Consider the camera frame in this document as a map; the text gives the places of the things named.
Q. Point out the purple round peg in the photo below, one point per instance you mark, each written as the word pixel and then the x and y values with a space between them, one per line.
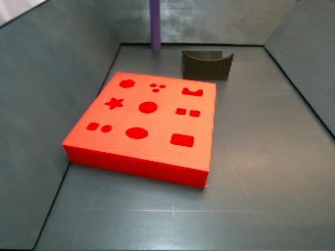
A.
pixel 155 25

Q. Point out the red shape sorting board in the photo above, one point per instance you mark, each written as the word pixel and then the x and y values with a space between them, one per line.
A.
pixel 149 128

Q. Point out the dark curved holder block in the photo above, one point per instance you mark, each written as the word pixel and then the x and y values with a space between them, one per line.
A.
pixel 206 65

